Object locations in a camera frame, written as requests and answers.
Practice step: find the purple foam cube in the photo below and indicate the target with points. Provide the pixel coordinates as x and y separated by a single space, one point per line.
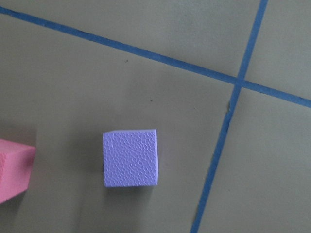
130 158

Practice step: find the red foam cube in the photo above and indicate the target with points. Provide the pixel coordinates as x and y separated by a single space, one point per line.
16 164

